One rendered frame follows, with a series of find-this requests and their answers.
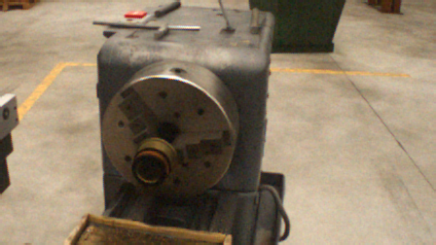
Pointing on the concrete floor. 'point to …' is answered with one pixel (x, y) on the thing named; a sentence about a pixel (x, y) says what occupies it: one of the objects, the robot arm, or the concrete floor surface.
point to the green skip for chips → (302, 23)
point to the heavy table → (386, 6)
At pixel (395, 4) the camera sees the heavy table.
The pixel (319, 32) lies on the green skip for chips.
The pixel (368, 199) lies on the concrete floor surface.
